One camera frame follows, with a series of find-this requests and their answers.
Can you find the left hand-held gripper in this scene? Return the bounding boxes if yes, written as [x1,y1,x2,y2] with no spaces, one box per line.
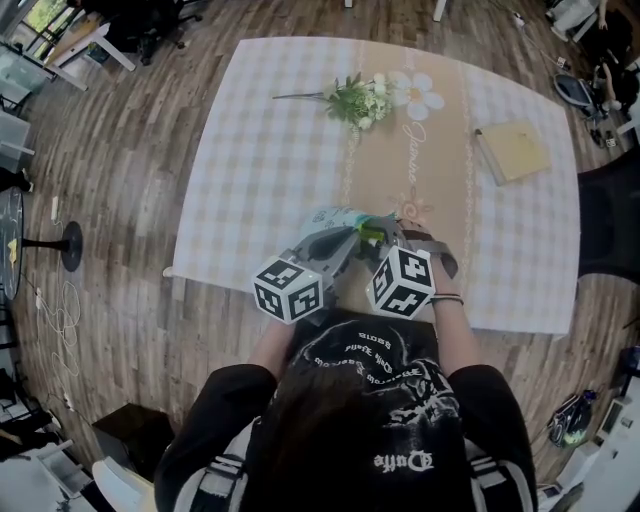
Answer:
[252,225,362,326]

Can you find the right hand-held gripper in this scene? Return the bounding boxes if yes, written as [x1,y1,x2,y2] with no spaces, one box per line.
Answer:
[366,215,459,320]

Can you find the light blue pencil case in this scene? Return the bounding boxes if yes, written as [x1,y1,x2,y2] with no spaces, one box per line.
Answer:
[308,203,400,251]

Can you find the person's left forearm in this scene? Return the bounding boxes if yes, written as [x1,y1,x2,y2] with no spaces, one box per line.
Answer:
[247,317,296,381]

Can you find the person's right forearm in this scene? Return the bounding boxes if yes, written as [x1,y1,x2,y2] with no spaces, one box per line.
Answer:
[430,269,484,379]

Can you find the checkered flower-print tablecloth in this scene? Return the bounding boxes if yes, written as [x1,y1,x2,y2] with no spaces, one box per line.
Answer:
[170,35,583,337]

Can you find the artificial white flower bouquet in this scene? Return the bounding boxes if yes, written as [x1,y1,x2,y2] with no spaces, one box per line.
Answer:
[271,71,402,133]

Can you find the yellow notebook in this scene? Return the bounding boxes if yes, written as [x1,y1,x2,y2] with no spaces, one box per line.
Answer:
[473,119,554,188]

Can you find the person's black printed shirt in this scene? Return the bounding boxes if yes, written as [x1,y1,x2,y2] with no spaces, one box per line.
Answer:
[153,307,539,512]

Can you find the black mesh office chair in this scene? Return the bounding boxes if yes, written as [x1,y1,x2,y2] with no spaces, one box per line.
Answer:
[574,149,640,287]

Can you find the grey round floor device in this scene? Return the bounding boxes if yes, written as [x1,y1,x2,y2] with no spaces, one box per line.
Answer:
[553,73,597,110]

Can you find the black backpack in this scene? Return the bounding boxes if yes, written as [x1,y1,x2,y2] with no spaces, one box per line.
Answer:
[547,389,599,450]

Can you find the black box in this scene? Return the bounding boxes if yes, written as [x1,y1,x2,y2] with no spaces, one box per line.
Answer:
[91,402,175,484]

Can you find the black swivel chair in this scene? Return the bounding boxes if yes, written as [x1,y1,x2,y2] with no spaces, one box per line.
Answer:
[107,0,204,67]

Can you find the white desk with wooden top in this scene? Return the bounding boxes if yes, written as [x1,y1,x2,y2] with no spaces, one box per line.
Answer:
[43,22,137,93]

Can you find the beige round table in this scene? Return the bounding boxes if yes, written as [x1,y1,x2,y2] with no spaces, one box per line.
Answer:
[91,457,157,512]

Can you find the black jacket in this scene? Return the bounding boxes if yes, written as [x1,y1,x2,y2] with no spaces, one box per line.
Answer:
[0,167,35,195]

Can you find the white tangled cable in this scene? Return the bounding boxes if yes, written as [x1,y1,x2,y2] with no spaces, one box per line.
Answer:
[32,279,82,381]

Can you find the round black pedestal table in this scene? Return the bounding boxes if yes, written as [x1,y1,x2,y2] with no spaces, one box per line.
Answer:
[0,187,84,301]

